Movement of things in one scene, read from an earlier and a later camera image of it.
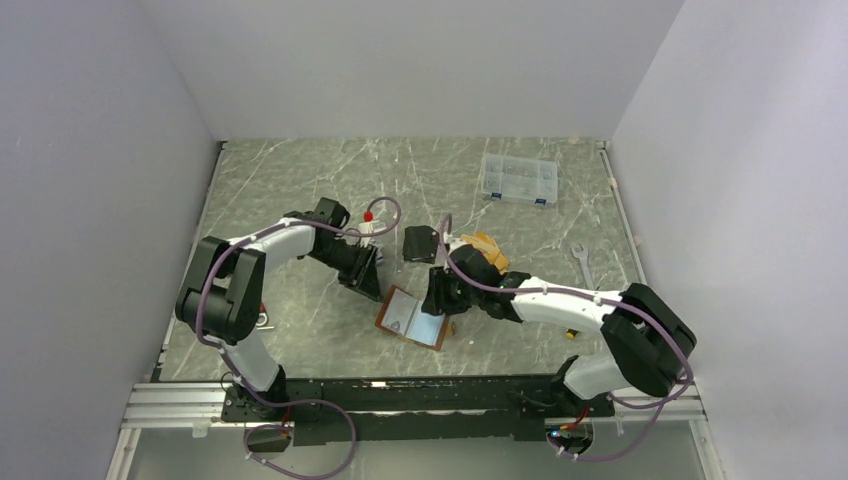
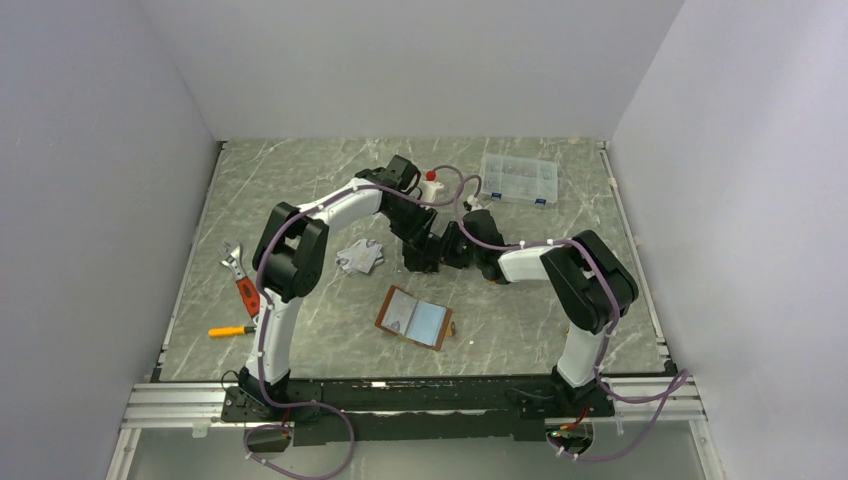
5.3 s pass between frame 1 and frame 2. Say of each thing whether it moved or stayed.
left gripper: moved
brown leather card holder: stayed
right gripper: moved
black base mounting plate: stayed
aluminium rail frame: stayed
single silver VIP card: stayed
